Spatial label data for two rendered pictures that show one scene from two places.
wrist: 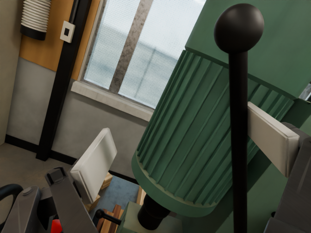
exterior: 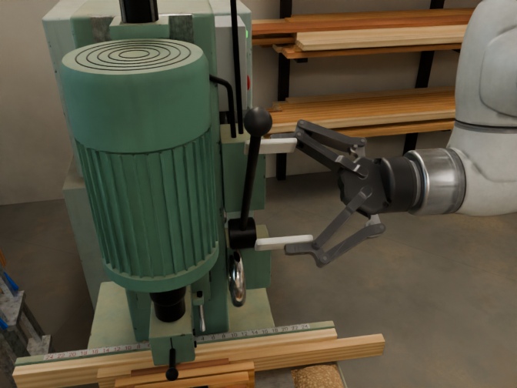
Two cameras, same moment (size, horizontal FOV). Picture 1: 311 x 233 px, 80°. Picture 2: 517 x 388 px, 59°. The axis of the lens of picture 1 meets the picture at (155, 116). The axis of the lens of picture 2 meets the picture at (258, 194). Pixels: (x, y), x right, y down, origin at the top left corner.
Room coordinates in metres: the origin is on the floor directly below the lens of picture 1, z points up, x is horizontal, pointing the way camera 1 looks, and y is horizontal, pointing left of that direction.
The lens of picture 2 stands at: (0.18, 0.48, 1.65)
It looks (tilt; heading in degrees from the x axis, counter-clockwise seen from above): 32 degrees down; 268
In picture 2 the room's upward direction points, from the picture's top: straight up
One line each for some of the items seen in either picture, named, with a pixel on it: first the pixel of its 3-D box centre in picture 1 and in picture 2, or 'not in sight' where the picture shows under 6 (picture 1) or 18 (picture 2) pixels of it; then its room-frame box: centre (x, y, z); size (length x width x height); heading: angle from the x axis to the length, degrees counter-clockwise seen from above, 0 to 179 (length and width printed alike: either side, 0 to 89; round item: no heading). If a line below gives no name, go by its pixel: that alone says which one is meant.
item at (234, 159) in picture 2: not in sight; (242, 167); (0.18, -0.31, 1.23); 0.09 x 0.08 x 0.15; 96
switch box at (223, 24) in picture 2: not in sight; (228, 63); (0.20, -0.41, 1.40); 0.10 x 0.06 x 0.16; 96
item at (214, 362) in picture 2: not in sight; (181, 376); (0.30, -0.06, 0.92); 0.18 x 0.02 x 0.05; 6
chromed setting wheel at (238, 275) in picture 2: not in sight; (236, 276); (0.20, -0.22, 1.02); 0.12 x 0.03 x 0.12; 96
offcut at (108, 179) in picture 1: (103, 179); not in sight; (0.52, 0.07, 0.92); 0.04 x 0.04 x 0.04; 65
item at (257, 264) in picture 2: not in sight; (248, 257); (0.17, -0.28, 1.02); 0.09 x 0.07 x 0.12; 6
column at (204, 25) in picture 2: not in sight; (167, 182); (0.34, -0.37, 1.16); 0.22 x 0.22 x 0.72; 6
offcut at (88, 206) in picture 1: (90, 201); not in sight; (0.42, 0.07, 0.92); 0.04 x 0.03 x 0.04; 162
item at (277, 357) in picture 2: not in sight; (246, 361); (0.18, -0.10, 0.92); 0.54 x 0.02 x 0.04; 6
